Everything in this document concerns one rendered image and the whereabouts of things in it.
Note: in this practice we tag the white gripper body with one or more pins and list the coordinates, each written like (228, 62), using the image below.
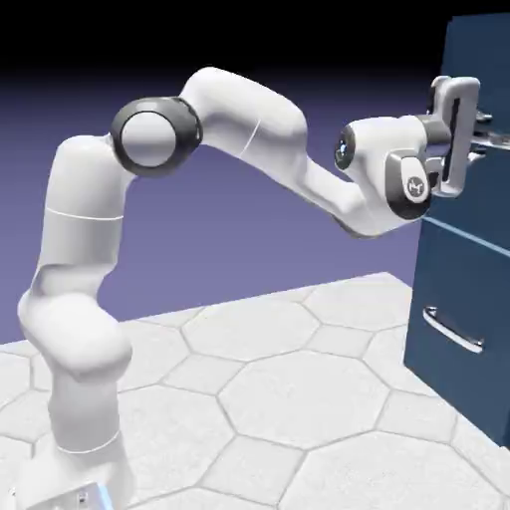
(466, 103)

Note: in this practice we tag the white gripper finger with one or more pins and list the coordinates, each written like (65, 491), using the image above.
(483, 117)
(476, 155)

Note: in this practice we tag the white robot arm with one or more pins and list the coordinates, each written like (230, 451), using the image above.
(83, 247)

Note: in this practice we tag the blue drawer front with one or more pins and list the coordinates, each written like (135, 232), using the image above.
(462, 275)
(490, 191)

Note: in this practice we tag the blue cabinet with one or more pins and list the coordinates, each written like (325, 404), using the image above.
(470, 279)

